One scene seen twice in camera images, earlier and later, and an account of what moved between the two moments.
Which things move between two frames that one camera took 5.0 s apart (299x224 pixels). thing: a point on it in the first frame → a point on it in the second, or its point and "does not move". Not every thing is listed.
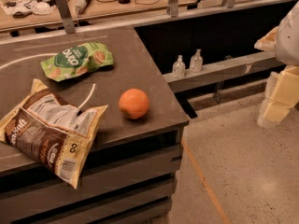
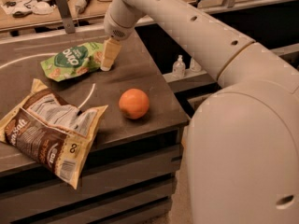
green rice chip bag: x=77 y=61 does not move
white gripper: x=288 y=42 → x=116 y=27
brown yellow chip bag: x=50 y=126 does not move
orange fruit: x=133 y=103 does not move
